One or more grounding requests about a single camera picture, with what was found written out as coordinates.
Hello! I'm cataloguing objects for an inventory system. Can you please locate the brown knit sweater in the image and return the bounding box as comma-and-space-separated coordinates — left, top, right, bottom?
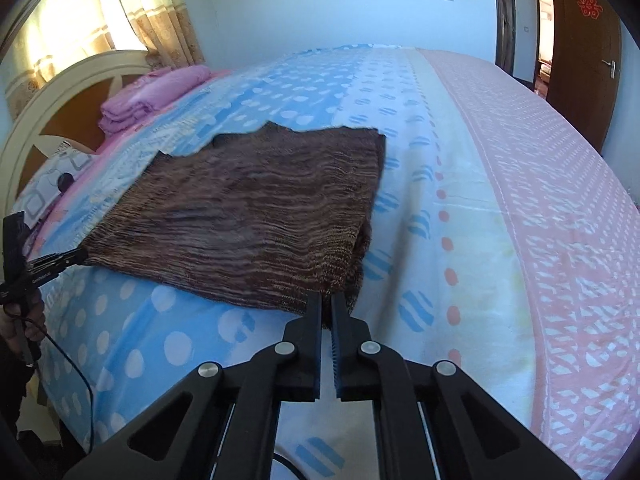
82, 122, 386, 313

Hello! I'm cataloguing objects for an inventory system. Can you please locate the person's left hand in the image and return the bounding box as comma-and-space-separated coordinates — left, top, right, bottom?
1, 289, 46, 358

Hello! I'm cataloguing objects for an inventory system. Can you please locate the white patterned pillow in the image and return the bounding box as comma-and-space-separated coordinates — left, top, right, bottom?
11, 143, 98, 229

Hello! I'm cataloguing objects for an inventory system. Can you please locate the cream and wood headboard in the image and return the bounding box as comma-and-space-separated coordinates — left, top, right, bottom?
1, 50, 151, 214

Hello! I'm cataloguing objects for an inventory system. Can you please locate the folded purple quilt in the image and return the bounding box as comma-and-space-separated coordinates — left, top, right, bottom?
98, 65, 214, 136

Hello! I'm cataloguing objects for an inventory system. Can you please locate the blue pink patterned bedspread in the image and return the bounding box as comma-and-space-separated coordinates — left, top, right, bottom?
36, 46, 639, 479

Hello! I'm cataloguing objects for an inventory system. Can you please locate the beige patterned curtain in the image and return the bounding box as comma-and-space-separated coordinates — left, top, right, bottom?
120, 0, 205, 68

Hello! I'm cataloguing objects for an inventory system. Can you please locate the brown wooden door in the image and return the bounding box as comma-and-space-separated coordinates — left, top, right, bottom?
547, 0, 622, 152

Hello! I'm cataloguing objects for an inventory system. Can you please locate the red paper door decoration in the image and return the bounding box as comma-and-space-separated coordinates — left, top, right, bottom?
577, 0, 603, 20

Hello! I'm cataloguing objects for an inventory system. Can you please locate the silver door handle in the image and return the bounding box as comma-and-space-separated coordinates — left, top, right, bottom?
602, 60, 616, 79

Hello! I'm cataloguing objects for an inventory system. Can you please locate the dark wooden door frame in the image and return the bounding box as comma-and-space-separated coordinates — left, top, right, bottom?
496, 0, 539, 90

